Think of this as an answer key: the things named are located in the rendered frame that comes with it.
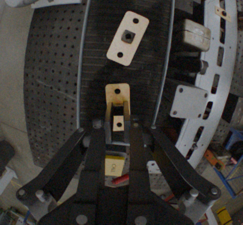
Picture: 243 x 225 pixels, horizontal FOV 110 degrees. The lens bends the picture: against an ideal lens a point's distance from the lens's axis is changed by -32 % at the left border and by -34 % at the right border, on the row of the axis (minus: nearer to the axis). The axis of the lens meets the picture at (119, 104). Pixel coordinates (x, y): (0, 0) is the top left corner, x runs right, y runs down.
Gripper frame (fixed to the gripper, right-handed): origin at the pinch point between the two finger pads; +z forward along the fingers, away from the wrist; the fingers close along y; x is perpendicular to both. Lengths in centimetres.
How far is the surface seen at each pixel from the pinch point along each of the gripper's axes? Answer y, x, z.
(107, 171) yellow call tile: -3.5, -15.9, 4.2
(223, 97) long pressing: 39.8, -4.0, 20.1
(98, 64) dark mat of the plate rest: -2.8, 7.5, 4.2
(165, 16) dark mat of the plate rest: 8.2, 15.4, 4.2
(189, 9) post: 16.9, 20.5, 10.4
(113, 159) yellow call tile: -1.8, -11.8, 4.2
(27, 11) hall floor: -116, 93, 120
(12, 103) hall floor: -166, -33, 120
